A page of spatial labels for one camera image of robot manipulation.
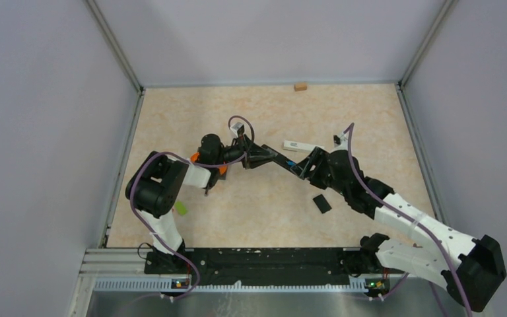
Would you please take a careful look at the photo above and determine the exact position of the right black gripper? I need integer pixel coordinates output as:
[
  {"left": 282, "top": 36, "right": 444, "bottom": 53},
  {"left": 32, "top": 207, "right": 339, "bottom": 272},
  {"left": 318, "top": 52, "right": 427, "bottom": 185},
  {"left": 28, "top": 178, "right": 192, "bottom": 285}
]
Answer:
[{"left": 291, "top": 147, "right": 349, "bottom": 196}]

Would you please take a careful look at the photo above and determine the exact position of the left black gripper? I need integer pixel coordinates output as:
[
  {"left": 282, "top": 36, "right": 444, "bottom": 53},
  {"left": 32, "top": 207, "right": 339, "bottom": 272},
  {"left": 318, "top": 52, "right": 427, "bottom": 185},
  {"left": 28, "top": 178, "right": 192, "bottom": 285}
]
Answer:
[{"left": 214, "top": 133, "right": 275, "bottom": 169}]

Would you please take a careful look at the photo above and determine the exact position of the black remote control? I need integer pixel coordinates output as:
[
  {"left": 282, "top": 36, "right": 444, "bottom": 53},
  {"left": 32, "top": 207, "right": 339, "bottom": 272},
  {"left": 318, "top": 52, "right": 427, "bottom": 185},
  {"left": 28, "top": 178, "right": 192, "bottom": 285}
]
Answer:
[{"left": 273, "top": 150, "right": 300, "bottom": 178}]

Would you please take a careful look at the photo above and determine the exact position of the white remote control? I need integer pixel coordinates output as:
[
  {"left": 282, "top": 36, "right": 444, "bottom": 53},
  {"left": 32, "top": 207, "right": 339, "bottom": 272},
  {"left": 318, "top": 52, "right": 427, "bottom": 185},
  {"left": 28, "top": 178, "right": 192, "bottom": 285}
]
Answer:
[{"left": 283, "top": 140, "right": 325, "bottom": 153}]

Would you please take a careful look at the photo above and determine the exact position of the black remote battery cover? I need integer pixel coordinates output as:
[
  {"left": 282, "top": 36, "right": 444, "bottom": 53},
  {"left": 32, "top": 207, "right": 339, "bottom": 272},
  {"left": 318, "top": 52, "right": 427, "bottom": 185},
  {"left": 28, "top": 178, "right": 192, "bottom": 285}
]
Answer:
[{"left": 312, "top": 194, "right": 332, "bottom": 214}]

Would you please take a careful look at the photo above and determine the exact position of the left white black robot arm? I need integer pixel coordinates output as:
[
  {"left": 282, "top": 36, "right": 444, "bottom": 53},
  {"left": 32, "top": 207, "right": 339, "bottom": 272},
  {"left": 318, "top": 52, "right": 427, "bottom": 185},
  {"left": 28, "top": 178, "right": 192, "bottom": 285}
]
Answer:
[{"left": 125, "top": 133, "right": 277, "bottom": 273}]

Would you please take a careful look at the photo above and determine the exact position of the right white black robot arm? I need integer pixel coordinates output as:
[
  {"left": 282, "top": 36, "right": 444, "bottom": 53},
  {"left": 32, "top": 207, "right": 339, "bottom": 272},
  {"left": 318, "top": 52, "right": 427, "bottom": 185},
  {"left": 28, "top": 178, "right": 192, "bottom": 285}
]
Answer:
[{"left": 285, "top": 148, "right": 507, "bottom": 312}]

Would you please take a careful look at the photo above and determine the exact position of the orange tape dispenser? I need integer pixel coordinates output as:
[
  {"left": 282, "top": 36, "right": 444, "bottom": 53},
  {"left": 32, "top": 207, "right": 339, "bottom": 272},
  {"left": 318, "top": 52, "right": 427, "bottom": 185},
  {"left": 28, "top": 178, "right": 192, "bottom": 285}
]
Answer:
[{"left": 190, "top": 153, "right": 228, "bottom": 176}]

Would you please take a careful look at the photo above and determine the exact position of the small wooden block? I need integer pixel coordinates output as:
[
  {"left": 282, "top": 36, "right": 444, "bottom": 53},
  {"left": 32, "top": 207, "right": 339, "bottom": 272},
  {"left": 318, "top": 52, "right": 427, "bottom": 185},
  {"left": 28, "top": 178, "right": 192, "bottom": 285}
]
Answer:
[{"left": 294, "top": 83, "right": 308, "bottom": 92}]

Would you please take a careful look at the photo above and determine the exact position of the green toy block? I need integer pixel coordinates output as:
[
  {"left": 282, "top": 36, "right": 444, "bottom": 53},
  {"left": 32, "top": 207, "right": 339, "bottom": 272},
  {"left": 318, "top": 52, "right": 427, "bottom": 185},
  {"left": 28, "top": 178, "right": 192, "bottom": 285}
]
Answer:
[{"left": 174, "top": 201, "right": 188, "bottom": 216}]

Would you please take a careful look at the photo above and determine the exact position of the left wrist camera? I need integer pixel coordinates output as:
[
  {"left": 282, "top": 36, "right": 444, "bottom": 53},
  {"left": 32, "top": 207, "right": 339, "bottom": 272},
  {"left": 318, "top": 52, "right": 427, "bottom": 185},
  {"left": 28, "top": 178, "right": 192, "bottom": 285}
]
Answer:
[{"left": 229, "top": 122, "right": 245, "bottom": 139}]

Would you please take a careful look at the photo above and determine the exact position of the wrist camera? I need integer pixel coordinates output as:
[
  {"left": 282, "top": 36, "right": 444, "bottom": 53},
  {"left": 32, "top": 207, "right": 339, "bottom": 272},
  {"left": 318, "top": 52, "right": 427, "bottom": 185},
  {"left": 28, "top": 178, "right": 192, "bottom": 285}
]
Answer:
[
  {"left": 229, "top": 122, "right": 245, "bottom": 139},
  {"left": 332, "top": 129, "right": 351, "bottom": 152}
]

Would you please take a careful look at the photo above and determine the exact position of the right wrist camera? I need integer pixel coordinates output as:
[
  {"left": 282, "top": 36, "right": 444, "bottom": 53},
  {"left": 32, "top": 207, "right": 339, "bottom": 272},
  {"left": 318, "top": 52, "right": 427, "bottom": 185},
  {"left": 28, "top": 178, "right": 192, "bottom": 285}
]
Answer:
[{"left": 332, "top": 129, "right": 351, "bottom": 152}]

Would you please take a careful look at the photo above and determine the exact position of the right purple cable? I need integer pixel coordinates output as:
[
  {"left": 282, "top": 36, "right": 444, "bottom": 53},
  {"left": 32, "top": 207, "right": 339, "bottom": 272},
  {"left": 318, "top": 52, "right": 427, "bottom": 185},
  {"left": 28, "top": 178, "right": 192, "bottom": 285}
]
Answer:
[{"left": 340, "top": 122, "right": 474, "bottom": 317}]

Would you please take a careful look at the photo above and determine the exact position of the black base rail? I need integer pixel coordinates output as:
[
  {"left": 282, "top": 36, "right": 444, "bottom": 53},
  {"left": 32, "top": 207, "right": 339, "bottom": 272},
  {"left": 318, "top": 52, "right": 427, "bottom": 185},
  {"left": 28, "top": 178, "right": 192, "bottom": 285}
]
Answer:
[{"left": 144, "top": 248, "right": 387, "bottom": 287}]

